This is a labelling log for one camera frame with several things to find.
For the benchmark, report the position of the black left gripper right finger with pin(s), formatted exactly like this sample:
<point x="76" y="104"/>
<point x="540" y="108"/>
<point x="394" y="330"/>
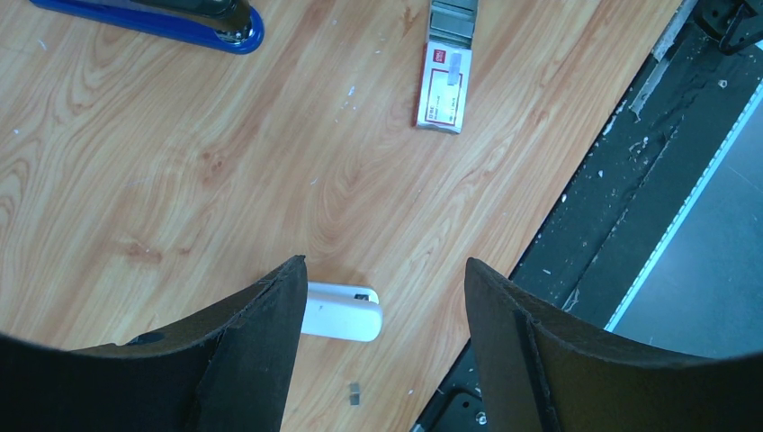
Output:
<point x="543" y="369"/>

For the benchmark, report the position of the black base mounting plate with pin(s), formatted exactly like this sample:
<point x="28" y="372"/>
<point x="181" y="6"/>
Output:
<point x="704" y="296"/>

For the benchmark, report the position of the blue stapler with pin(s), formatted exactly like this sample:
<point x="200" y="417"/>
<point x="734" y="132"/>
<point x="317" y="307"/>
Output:
<point x="232" y="26"/>

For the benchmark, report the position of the tiny grey staple scrap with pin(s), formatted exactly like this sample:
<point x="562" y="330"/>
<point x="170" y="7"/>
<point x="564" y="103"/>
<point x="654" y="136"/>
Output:
<point x="354" y="394"/>

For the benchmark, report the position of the white red staple box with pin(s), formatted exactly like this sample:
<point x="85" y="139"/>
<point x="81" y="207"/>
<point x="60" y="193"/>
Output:
<point x="444" y="87"/>

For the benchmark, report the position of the grey staple strip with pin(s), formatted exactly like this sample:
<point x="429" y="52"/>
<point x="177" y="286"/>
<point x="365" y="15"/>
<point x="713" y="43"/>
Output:
<point x="452" y="22"/>

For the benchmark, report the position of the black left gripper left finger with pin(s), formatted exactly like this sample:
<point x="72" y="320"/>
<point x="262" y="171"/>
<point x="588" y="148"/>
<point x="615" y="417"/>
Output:
<point x="227" y="367"/>

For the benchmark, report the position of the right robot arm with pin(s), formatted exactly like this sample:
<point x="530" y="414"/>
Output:
<point x="734" y="24"/>

